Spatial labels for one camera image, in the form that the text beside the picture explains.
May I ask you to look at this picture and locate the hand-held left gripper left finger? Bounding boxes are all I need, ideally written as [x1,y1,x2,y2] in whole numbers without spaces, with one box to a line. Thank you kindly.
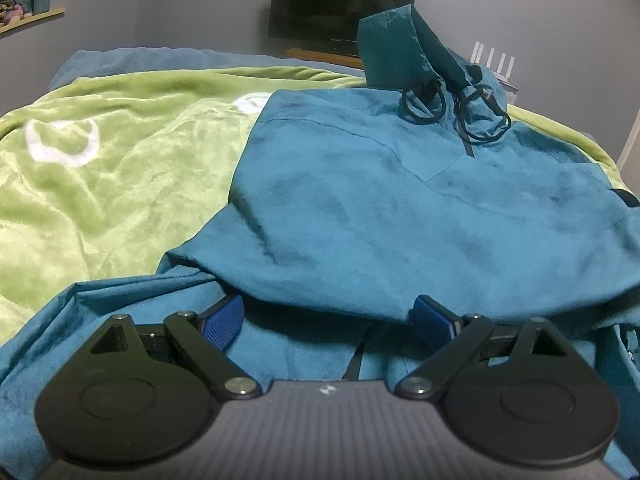
[89,294,263,401]

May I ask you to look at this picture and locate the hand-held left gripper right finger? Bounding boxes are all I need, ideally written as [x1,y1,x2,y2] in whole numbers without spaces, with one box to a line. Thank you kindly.
[395,295,569,401]

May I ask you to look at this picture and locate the teal hoodie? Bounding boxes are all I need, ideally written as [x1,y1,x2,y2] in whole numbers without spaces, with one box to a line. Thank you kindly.
[0,4,640,480]

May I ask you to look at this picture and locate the green fleece blanket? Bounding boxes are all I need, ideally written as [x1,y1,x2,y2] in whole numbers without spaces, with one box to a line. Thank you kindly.
[0,66,623,347]

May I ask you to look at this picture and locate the white router with antennas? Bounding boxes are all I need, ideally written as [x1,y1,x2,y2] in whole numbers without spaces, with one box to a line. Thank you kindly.
[470,42,521,95]

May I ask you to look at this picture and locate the blue bed sheet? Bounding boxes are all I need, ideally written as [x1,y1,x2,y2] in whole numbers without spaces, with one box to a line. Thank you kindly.
[47,47,367,92]

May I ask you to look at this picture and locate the wooden television stand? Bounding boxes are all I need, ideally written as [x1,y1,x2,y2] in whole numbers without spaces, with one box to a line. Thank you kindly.
[286,47,364,70]

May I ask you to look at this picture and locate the black television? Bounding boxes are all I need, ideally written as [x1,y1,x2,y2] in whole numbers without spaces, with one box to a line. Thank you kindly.
[268,0,419,57]

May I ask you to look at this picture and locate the wooden window sill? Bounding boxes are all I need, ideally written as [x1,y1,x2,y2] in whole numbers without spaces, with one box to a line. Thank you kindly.
[0,7,67,36]

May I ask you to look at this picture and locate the white door frame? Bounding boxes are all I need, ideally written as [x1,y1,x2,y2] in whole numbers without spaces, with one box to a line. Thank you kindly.
[616,105,640,172]

